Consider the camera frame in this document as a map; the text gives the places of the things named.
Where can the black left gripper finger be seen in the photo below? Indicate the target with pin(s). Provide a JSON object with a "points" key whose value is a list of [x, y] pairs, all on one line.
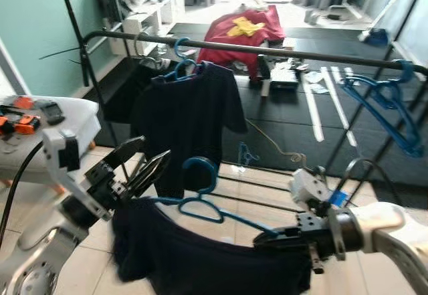
{"points": [[150, 173], [126, 153]]}

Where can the blue plastic hanger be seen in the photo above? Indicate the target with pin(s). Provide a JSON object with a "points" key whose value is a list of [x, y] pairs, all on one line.
{"points": [[199, 159], [182, 61], [404, 131], [408, 75]]}

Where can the dark navy shirt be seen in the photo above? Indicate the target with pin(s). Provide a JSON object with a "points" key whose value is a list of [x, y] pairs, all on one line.
{"points": [[200, 261]]}

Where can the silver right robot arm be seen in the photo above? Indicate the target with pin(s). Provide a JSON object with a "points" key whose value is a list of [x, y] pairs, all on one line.
{"points": [[388, 228]]}

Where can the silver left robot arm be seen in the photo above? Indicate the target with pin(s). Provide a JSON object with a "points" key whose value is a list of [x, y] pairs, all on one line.
{"points": [[33, 261]]}

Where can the small blue hanger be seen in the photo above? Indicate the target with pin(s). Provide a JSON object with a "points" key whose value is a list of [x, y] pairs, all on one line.
{"points": [[246, 153]]}

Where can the silver metal hanger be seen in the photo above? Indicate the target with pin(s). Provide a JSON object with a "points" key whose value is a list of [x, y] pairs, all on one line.
{"points": [[152, 61]]}

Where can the dark navy t-shirt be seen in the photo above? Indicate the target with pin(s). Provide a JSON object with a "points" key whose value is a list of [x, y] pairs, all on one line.
{"points": [[187, 128]]}

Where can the black garment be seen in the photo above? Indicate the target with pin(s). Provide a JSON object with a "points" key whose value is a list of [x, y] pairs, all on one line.
{"points": [[124, 94]]}

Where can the white padded stool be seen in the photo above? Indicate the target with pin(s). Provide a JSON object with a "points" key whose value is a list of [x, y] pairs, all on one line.
{"points": [[73, 118]]}

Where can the black handheld device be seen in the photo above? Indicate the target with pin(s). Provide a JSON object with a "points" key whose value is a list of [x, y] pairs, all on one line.
{"points": [[50, 113]]}

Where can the large orange black tool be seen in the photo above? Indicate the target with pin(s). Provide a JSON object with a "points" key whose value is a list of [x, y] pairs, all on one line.
{"points": [[27, 124]]}

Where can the small orange tool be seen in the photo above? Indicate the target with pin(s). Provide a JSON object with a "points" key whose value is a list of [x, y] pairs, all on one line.
{"points": [[23, 102]]}

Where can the white flat strip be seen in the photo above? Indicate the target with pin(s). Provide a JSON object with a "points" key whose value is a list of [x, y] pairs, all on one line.
{"points": [[340, 108], [314, 114]]}

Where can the black floor mat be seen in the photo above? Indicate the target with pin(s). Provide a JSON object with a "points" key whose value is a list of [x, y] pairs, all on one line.
{"points": [[281, 114]]}

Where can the white low tv stand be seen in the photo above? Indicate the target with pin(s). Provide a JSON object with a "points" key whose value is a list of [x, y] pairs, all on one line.
{"points": [[144, 24]]}

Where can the black box with papers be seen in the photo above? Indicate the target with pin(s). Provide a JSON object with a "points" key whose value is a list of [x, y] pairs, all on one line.
{"points": [[284, 74]]}

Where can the black metal clothes rack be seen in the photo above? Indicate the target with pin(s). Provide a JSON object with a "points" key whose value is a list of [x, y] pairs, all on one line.
{"points": [[301, 55]]}

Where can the red garment with yellow print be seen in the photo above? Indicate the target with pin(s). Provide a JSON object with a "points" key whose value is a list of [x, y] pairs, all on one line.
{"points": [[257, 31]]}

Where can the white mop with blue head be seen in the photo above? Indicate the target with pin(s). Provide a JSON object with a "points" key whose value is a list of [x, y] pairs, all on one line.
{"points": [[378, 37]]}

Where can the white metal stand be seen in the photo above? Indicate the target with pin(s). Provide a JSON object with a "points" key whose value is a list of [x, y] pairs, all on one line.
{"points": [[334, 15]]}

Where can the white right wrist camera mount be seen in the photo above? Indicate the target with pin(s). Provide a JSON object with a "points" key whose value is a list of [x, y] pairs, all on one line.
{"points": [[307, 186]]}

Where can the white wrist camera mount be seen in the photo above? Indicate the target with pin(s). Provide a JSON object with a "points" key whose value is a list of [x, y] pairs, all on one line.
{"points": [[307, 186], [57, 148]]}

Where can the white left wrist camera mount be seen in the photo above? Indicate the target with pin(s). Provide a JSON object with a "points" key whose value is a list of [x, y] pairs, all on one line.
{"points": [[57, 148]]}

